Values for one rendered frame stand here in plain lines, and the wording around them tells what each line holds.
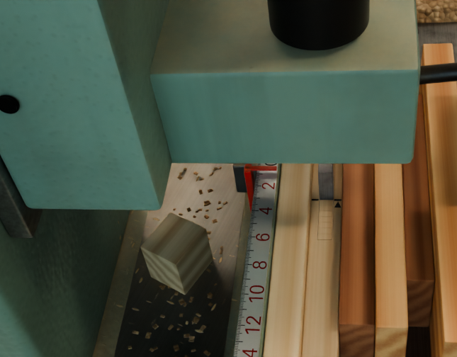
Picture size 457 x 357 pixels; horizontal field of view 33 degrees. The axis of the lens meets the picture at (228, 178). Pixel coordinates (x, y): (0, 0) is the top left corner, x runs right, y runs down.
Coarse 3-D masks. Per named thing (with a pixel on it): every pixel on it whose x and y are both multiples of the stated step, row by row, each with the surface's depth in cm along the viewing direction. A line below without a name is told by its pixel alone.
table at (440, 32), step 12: (420, 24) 65; (432, 24) 65; (444, 24) 65; (456, 24) 65; (420, 36) 64; (432, 36) 64; (444, 36) 64; (456, 36) 64; (420, 48) 63; (456, 48) 63; (420, 60) 62; (456, 60) 62; (408, 336) 46; (420, 336) 46; (408, 348) 46; (420, 348) 46
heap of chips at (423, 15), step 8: (416, 0) 65; (424, 0) 65; (432, 0) 65; (440, 0) 65; (448, 0) 65; (456, 0) 65; (424, 8) 65; (432, 8) 65; (440, 8) 65; (448, 8) 65; (456, 8) 65; (424, 16) 65; (432, 16) 65; (440, 16) 65; (448, 16) 65; (456, 16) 65
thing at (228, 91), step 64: (192, 0) 43; (256, 0) 42; (384, 0) 41; (192, 64) 39; (256, 64) 38; (320, 64) 38; (384, 64) 37; (192, 128) 42; (256, 128) 41; (320, 128) 41; (384, 128) 40
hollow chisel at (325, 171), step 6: (318, 168) 47; (324, 168) 47; (330, 168) 47; (318, 174) 47; (324, 174) 47; (330, 174) 47; (318, 180) 48; (324, 180) 48; (330, 180) 48; (324, 186) 48; (330, 186) 48; (324, 192) 48; (330, 192) 48; (324, 198) 49; (330, 198) 49
